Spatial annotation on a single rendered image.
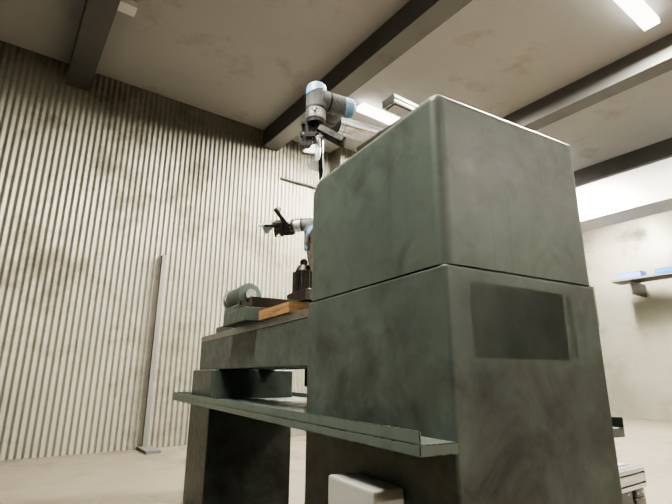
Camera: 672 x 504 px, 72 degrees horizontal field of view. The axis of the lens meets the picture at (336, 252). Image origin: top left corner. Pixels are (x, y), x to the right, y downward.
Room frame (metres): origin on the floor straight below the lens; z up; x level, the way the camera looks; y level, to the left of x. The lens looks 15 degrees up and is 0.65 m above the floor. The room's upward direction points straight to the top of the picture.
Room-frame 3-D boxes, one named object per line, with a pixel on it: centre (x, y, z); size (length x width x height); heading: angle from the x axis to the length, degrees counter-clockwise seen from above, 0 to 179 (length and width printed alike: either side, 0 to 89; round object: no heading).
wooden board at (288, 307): (1.83, 0.08, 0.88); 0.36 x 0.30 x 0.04; 120
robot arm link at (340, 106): (1.58, -0.01, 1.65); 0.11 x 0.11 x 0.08; 26
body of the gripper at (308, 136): (1.52, 0.09, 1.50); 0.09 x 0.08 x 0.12; 87
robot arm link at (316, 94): (1.52, 0.07, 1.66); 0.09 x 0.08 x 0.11; 116
